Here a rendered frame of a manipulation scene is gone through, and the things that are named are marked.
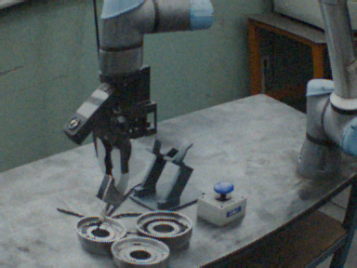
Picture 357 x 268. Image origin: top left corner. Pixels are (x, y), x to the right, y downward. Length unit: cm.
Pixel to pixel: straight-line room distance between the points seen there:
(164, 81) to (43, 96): 74
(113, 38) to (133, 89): 12
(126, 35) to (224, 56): 246
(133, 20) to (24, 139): 189
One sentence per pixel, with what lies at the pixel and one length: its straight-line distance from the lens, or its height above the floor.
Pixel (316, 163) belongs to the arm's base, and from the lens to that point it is 143.
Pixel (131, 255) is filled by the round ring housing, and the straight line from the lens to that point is 111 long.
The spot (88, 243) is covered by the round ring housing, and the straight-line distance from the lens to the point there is 113.
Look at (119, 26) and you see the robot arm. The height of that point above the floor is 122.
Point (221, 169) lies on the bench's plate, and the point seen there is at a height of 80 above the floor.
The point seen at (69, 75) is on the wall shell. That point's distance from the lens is 287.
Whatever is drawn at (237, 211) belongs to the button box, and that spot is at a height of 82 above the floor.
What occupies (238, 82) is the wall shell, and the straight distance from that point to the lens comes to 356.
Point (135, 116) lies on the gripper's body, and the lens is 106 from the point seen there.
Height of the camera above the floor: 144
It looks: 23 degrees down
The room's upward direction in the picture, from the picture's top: straight up
